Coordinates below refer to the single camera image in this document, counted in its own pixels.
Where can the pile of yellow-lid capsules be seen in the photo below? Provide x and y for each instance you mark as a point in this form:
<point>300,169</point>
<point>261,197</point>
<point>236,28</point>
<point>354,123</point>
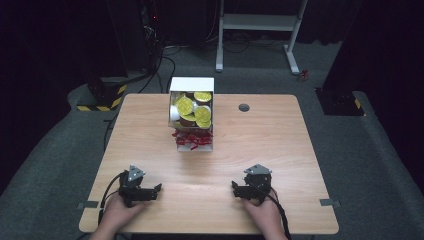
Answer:
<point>185,106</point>

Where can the grey tape strip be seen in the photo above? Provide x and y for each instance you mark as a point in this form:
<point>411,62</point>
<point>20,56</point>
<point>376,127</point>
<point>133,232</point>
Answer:
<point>329,202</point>
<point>89,204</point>

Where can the white two-tier dispenser box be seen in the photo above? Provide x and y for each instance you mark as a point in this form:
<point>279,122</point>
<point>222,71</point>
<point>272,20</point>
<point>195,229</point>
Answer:
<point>191,83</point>

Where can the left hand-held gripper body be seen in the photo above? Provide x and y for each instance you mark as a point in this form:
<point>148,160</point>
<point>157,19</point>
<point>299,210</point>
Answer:
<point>132,180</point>

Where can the black stand base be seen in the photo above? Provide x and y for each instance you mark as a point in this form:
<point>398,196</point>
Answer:
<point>338,101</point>

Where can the person's right hand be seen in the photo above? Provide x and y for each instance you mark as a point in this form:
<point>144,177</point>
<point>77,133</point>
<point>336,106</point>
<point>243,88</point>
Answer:
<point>264,215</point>

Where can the white metal stand frame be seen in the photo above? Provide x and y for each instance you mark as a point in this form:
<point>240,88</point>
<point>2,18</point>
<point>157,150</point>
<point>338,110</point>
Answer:
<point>256,22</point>

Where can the person's left hand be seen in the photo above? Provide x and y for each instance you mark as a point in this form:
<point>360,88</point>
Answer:
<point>117,213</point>

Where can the dark equipment rack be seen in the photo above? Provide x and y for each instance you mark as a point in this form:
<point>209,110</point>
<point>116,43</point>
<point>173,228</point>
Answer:
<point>150,30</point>

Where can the black stand base hazard stripes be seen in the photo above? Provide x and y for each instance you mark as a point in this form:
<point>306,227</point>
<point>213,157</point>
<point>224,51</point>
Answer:
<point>106,96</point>

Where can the small red floor object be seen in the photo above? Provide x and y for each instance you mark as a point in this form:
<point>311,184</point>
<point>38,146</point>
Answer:
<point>303,75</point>

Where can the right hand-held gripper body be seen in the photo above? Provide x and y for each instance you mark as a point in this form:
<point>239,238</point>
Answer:
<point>259,181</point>

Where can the pile of red packets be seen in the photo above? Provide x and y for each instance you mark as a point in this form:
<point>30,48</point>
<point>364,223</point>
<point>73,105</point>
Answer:
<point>193,138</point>

